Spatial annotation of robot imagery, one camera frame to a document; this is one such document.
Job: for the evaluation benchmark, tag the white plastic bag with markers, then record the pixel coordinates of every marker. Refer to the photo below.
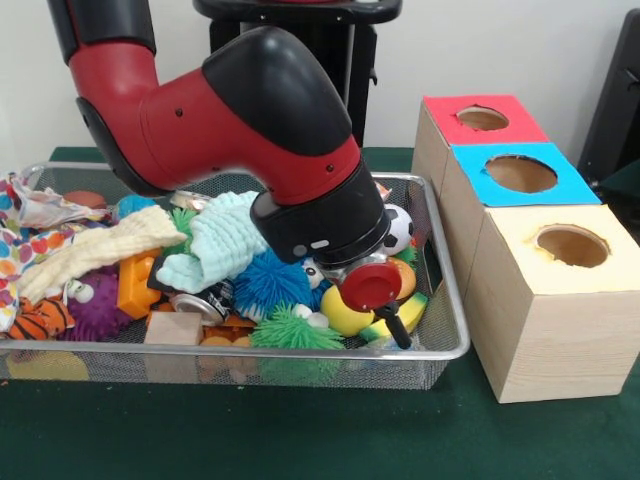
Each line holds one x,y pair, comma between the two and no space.
20,240

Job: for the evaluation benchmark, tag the small soccer ball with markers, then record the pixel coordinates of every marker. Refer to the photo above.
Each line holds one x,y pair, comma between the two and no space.
398,228

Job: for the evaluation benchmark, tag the black floor stand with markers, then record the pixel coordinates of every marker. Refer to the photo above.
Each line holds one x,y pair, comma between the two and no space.
615,110

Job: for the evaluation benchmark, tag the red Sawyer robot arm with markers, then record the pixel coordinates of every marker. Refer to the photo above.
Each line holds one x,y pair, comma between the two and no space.
230,110

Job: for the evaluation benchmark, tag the green spiky ball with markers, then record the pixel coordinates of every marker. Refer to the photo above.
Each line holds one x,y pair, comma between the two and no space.
182,218

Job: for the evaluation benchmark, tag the cream cloth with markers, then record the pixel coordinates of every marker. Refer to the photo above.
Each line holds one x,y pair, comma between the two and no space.
90,250

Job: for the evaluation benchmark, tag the dark green tablecloth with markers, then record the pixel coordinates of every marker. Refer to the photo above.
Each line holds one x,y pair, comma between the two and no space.
300,430

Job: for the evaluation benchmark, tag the yellow ball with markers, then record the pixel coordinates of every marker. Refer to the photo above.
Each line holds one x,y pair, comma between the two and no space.
340,318

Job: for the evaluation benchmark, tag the wooden box with three holes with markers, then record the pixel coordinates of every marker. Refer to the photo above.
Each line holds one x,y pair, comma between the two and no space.
565,340

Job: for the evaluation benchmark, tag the mint green knit cloth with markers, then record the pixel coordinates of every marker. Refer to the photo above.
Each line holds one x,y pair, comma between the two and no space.
225,245

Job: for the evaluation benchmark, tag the dark green side table cloth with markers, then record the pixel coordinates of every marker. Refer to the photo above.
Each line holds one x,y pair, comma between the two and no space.
622,180

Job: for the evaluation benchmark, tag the yellow banana toy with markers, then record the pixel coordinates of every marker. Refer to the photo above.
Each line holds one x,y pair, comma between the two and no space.
412,312

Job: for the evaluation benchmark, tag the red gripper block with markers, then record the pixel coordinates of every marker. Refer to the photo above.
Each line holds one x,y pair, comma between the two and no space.
370,287

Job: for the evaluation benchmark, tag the shallow clear mesh bin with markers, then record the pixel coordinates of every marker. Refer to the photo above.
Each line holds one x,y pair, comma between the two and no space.
200,365

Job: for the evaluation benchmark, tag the wooden burger toy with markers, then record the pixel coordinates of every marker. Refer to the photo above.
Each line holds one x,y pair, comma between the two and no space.
406,275

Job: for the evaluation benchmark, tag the black drink can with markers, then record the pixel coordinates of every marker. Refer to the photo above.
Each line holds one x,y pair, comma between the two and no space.
205,302

